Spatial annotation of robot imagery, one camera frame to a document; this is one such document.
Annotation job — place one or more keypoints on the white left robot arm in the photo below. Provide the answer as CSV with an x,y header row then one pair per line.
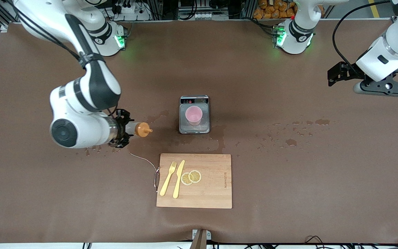
x,y
392,48

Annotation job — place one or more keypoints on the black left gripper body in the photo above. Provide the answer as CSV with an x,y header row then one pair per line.
x,y
351,73

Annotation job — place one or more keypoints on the pink plastic cup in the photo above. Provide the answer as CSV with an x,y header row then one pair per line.
x,y
194,116

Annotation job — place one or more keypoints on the sauce bottle with orange cap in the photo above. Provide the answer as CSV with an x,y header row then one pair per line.
x,y
142,129

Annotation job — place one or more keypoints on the metal table edge bracket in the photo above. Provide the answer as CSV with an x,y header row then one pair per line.
x,y
200,238

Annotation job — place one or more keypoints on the yellow plastic knife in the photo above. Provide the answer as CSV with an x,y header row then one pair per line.
x,y
178,180

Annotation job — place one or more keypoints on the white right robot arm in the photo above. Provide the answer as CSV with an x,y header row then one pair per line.
x,y
81,114

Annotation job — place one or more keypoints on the yellow plastic fork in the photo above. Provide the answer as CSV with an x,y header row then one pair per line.
x,y
167,181

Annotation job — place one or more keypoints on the orange snack bags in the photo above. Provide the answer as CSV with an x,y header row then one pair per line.
x,y
271,10

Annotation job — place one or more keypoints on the white power strip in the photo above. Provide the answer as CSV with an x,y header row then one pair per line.
x,y
130,10

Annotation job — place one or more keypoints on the silver digital kitchen scale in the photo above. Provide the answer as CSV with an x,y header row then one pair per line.
x,y
206,128

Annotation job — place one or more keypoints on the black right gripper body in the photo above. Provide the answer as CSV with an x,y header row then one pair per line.
x,y
121,128

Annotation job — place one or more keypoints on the lemon slice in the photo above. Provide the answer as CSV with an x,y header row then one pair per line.
x,y
195,176
186,179

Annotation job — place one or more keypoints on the wooden cutting board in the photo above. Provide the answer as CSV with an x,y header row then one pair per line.
x,y
212,186

